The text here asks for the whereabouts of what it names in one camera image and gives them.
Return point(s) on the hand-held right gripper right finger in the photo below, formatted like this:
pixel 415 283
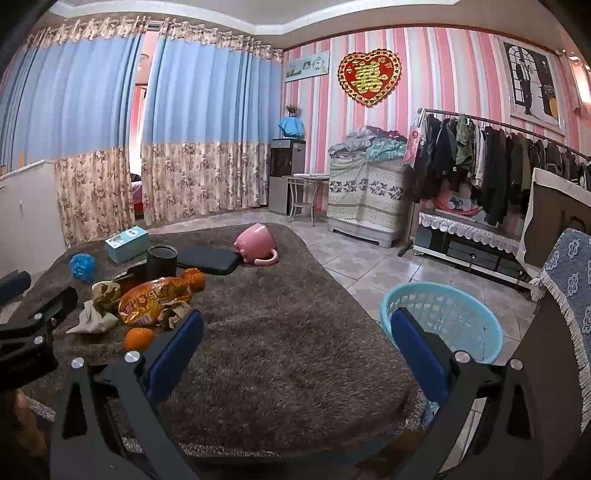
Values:
pixel 415 355

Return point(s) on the black flat case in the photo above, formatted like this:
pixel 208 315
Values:
pixel 207 261

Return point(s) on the teal tissue box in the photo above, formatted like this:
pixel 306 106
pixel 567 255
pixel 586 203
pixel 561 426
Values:
pixel 127 244

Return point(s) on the orange snack packet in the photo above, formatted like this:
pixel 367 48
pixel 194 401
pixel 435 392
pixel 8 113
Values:
pixel 147 300

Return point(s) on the row of hanging clothes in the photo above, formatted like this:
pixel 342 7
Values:
pixel 494 170

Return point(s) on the small side table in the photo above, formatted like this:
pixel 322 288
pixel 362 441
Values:
pixel 307 177

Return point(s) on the wall poster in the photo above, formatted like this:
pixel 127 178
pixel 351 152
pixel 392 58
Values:
pixel 531 87

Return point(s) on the pink mug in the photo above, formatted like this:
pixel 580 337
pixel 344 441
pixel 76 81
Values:
pixel 254 242

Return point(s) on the blue crumpled plastic bag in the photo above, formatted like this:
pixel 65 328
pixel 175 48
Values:
pixel 82 266

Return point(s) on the pile of folded clothes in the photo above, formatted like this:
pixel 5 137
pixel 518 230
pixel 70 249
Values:
pixel 369 143

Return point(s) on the white paper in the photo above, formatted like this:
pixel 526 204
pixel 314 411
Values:
pixel 92 321

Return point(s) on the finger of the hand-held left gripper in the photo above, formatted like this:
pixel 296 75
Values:
pixel 51 309
pixel 14 285

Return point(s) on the blue floral curtain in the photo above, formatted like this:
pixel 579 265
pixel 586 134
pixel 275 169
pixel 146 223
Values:
pixel 207 115
pixel 69 101

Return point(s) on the red heart wall decoration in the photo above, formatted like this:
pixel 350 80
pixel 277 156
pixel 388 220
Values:
pixel 369 78

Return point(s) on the grey water dispenser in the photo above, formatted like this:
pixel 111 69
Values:
pixel 286 175

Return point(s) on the metal clothes rack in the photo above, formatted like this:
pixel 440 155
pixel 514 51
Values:
pixel 498 122

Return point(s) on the white lace cloth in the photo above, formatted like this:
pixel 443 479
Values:
pixel 461 228

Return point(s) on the cloth covered cabinet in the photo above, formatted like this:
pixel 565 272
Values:
pixel 364 189

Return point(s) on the white low cabinet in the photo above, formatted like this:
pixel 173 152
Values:
pixel 32 207

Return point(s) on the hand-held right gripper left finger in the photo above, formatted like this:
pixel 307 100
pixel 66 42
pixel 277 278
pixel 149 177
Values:
pixel 175 355

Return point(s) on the black cylindrical cup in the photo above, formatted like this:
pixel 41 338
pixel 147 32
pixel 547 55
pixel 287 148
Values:
pixel 161 265

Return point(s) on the pink hanging bag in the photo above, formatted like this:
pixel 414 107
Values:
pixel 414 143

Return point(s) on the orange tangerine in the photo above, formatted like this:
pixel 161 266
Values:
pixel 195 278
pixel 137 338

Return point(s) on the light blue plastic basket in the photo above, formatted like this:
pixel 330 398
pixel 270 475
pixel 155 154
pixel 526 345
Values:
pixel 452 314

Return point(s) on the low glass-door cabinet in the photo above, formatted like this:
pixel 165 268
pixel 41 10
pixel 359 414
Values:
pixel 461 258

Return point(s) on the landscape wall picture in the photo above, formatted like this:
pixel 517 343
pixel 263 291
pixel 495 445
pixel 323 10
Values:
pixel 307 65

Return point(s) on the beige patterned packet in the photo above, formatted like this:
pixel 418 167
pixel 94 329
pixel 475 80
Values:
pixel 105 291

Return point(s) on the brown wooden chair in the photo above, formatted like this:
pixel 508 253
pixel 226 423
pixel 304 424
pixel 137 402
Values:
pixel 549 217

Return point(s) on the blue fringed cloth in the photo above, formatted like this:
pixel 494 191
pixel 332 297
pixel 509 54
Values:
pixel 570 267

